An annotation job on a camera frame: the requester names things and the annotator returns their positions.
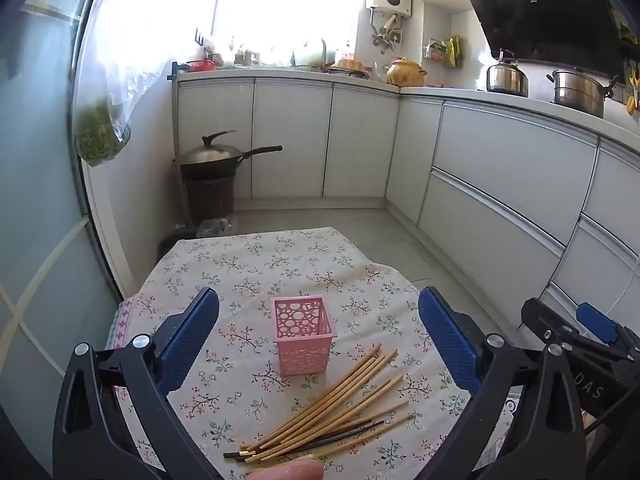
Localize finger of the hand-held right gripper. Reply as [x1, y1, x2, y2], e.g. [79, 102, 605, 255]
[521, 298, 628, 363]
[575, 303, 640, 361]

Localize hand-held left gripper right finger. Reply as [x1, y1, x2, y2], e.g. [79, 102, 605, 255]
[419, 286, 587, 480]

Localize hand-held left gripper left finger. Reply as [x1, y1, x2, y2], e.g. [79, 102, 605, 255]
[52, 287, 226, 480]

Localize pile of wooden chopsticks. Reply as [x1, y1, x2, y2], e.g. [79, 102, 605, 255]
[239, 342, 416, 478]

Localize pink perforated plastic basket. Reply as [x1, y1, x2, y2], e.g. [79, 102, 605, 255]
[271, 296, 337, 377]

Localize black chopstick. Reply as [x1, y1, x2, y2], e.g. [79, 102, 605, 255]
[300, 420, 375, 447]
[223, 420, 387, 459]

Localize clear plastic bag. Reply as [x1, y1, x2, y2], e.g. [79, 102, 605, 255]
[196, 215, 239, 239]

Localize floral tablecloth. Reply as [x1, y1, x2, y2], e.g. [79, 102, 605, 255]
[105, 227, 516, 480]

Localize dark trash bin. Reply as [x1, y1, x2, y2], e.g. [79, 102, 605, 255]
[181, 172, 239, 226]

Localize white kitchen cabinets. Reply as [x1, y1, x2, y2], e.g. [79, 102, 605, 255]
[177, 77, 640, 336]

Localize black wok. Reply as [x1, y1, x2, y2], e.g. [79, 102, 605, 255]
[173, 145, 284, 181]

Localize dark wok lid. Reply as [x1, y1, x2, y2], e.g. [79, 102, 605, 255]
[179, 130, 247, 166]

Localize frosted glass door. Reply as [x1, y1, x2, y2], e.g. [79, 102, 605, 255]
[0, 0, 132, 466]

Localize yellow hanging tool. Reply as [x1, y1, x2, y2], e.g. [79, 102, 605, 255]
[625, 62, 640, 117]

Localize plastic bag of greens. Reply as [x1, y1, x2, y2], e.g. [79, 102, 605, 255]
[74, 57, 173, 167]

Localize steel cooking pot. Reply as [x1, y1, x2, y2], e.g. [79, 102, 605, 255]
[546, 67, 620, 119]

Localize steel kettle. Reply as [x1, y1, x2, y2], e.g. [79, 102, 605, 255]
[486, 49, 530, 98]

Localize yellow clay pot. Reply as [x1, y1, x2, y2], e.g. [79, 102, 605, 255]
[386, 57, 429, 87]

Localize orange round dish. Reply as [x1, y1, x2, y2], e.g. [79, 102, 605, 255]
[334, 56, 369, 75]

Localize black range hood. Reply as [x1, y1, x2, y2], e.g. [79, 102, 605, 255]
[451, 0, 626, 76]

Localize water heater pipes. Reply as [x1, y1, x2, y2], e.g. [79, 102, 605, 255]
[370, 9, 404, 56]

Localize bright window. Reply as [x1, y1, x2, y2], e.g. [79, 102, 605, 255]
[107, 0, 371, 67]

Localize white cable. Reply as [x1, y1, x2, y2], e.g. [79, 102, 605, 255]
[606, 260, 638, 322]

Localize black metal frame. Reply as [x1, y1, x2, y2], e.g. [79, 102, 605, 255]
[167, 61, 182, 161]

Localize wall rack with yellow gloves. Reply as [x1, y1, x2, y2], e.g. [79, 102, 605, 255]
[424, 35, 464, 69]

